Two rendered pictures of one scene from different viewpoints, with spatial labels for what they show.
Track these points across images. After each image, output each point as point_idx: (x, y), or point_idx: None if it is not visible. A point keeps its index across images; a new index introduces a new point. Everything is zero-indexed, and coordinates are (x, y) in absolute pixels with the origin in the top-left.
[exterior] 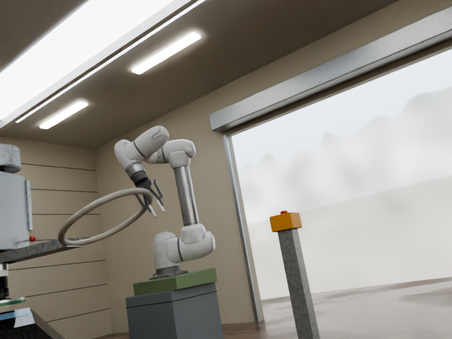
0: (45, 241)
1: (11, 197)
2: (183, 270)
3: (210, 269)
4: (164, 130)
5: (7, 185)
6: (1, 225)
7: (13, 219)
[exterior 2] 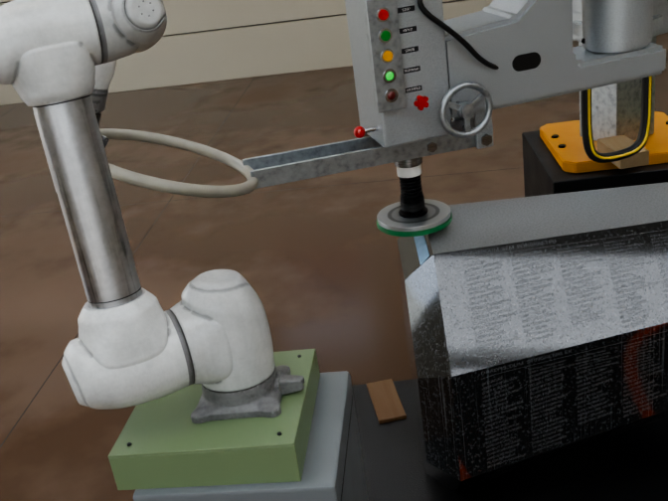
0: (283, 151)
1: (358, 37)
2: (199, 405)
3: (116, 440)
4: None
5: (353, 13)
6: (357, 89)
7: (364, 82)
